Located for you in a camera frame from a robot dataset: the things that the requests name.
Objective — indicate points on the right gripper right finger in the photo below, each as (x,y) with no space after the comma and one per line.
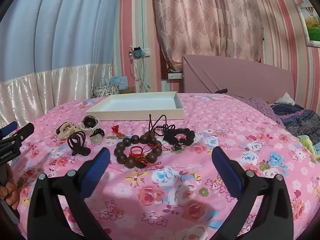
(274,219)

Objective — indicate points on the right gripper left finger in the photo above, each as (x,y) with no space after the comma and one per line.
(46,219)

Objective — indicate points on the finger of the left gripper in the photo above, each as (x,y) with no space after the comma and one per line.
(19,136)

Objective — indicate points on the cream scrunchie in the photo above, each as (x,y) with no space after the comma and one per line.
(65,130)

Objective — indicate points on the black hair claw clip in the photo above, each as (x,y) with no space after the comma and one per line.
(76,143)

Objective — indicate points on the pale jade flower pendant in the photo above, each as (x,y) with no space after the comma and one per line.
(97,136)

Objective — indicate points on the red cord amber pendant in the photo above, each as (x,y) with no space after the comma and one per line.
(116,131)

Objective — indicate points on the person left hand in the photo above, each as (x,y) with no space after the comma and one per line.
(9,190)

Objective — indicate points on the pink floral bed sheet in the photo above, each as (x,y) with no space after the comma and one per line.
(184,197)

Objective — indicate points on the dark patterned blanket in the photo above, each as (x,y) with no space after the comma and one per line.
(299,121)

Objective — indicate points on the blue and cream curtain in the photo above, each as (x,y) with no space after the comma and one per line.
(52,52)

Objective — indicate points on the black white floral bag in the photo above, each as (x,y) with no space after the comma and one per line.
(105,91)

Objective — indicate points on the purple dotted cloth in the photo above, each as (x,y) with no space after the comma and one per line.
(263,107)

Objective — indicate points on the white pillow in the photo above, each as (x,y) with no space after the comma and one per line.
(286,100)

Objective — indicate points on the light blue paper bag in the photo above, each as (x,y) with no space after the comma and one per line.
(121,81)

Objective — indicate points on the pink headboard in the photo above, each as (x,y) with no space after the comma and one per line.
(242,78)

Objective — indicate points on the white shallow tray box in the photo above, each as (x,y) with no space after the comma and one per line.
(138,107)

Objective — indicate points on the white power strip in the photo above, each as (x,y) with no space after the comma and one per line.
(175,76)

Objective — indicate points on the framed landscape picture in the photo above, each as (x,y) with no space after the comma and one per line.
(310,23)

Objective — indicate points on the pink patterned curtain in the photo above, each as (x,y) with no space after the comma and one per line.
(229,28)

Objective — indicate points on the wall socket with chargers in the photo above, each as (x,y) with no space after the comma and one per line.
(138,52)

